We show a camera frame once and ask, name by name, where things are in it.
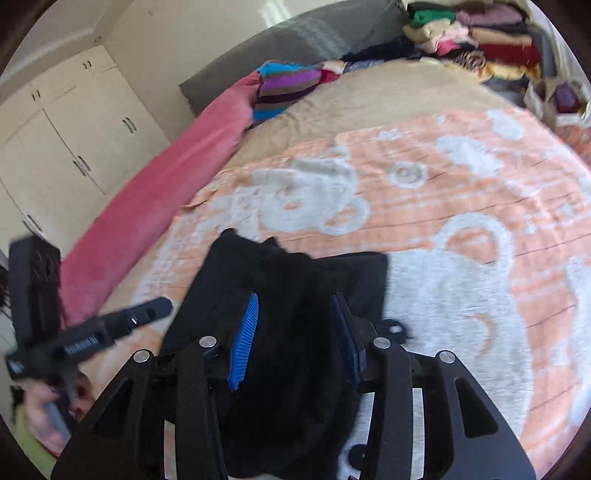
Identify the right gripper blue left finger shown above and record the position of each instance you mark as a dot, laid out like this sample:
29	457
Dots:
122	436

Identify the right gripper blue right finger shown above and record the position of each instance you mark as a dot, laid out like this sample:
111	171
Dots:
465	435

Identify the black orange-cuffed small garment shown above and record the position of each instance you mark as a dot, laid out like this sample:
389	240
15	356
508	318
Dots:
294	411

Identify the pile of folded clothes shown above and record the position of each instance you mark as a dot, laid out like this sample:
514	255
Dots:
510	46

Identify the left hand red nails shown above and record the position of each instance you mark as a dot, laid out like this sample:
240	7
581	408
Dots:
38	394

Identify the yellow-green fleece sleeve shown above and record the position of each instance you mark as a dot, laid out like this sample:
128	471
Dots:
41	458

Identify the pink plush blanket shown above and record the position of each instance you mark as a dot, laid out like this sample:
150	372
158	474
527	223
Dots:
142	210

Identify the orange white patterned blanket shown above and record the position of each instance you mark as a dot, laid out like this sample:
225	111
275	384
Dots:
484	218

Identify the striped multicolour cloth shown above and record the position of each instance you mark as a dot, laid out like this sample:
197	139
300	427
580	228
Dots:
283	84

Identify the dark navy folded cloth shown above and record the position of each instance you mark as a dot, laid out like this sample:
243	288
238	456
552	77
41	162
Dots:
398	48

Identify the grey quilted headboard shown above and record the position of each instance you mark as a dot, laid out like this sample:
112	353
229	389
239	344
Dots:
322	34

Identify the cream wardrobe with handles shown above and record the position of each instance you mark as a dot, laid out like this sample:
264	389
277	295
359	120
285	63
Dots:
71	138

